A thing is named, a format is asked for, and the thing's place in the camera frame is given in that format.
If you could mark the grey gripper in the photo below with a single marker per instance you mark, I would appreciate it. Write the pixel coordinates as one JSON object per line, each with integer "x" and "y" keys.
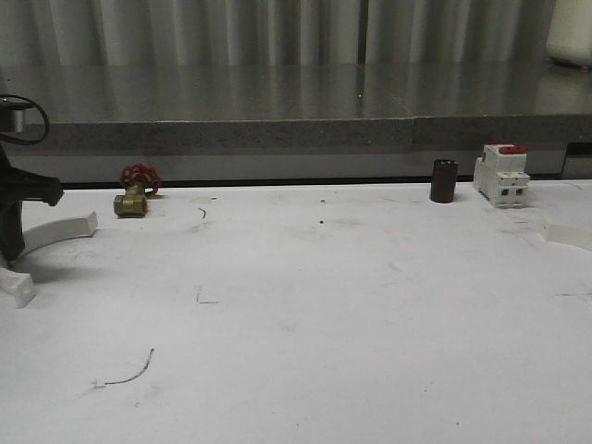
{"x": 18, "y": 185}

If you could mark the white curved pipe clamp half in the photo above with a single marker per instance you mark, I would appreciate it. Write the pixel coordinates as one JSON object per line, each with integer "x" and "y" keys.
{"x": 575, "y": 236}
{"x": 20, "y": 285}

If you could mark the brass valve red handwheel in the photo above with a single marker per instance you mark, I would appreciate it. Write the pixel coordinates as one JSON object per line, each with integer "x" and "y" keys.
{"x": 140, "y": 183}

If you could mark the grey stone countertop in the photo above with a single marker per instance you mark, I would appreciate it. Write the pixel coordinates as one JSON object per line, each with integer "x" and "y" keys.
{"x": 348, "y": 109}

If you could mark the dark brown cylindrical pipe coupling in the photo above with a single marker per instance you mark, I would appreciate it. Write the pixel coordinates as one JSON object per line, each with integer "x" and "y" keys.
{"x": 443, "y": 181}

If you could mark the white container on counter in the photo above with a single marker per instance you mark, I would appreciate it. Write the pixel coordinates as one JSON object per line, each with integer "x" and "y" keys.
{"x": 569, "y": 36}

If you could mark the white circuit breaker red switch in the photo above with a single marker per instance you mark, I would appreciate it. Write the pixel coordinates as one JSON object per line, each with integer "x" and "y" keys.
{"x": 499, "y": 175}

